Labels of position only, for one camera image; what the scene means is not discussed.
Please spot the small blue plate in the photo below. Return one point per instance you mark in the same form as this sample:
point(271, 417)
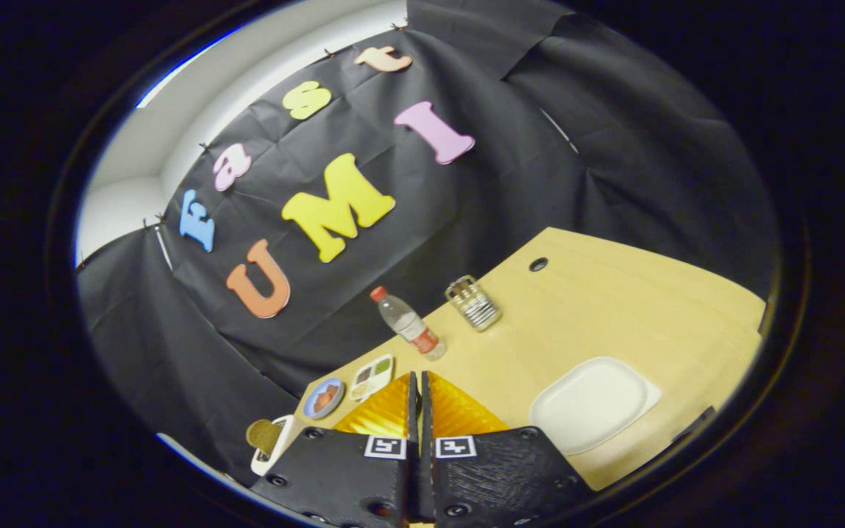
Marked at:
point(307, 408)

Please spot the brown bread slice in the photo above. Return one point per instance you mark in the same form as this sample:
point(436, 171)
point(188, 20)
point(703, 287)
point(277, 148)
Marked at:
point(262, 436)

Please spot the white toaster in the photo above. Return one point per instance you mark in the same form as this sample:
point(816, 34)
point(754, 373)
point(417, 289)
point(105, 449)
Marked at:
point(287, 425)

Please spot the red orange food pieces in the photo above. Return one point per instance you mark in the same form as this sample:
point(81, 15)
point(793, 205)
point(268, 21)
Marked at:
point(326, 398)

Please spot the white divided condiment tray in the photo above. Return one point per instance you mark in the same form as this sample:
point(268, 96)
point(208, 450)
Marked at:
point(372, 378)

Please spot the black backdrop cloth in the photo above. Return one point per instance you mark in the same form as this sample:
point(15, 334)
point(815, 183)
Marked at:
point(540, 147)

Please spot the clear bottle with red cap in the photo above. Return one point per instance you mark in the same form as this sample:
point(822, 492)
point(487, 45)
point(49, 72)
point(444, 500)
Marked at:
point(408, 323)

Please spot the white square plate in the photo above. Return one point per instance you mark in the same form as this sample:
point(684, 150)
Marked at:
point(591, 403)

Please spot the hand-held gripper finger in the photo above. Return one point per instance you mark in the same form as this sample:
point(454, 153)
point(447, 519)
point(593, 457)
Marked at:
point(426, 418)
point(413, 418)

